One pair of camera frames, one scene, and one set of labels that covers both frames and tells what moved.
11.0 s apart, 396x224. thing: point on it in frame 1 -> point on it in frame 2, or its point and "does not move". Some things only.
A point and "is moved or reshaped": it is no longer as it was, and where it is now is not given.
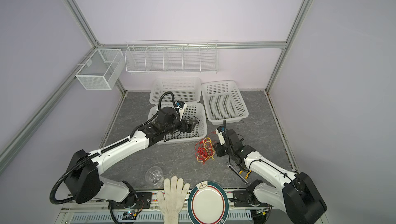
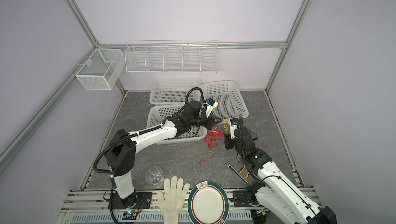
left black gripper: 190,127 -> 212,122
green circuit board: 129,215 does not move
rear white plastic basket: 186,89 does not move
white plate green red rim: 208,203 does not move
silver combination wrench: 245,180 does not move
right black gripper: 218,150 -> 228,142
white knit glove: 172,202 does not move
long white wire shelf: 171,57 does not move
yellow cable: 209,145 is moved or reshaped
